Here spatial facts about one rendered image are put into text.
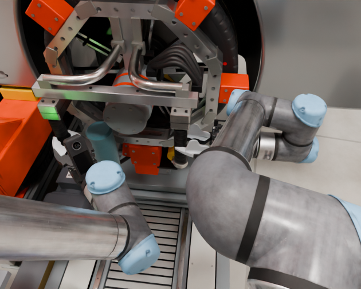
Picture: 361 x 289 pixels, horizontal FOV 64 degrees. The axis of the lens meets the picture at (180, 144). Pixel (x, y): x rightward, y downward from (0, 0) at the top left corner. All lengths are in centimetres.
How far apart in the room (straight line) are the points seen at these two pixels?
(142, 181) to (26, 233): 111
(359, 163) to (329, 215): 178
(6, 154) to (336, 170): 174
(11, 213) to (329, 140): 201
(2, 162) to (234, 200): 91
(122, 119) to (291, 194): 59
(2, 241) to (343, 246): 37
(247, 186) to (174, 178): 113
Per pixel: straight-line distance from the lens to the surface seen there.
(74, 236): 43
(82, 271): 148
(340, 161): 208
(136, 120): 84
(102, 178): 58
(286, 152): 78
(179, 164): 83
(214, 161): 40
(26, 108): 129
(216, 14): 90
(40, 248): 41
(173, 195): 150
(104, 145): 100
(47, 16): 93
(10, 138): 118
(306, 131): 72
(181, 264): 142
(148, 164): 122
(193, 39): 83
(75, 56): 112
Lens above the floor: 142
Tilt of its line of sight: 48 degrees down
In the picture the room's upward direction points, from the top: straight up
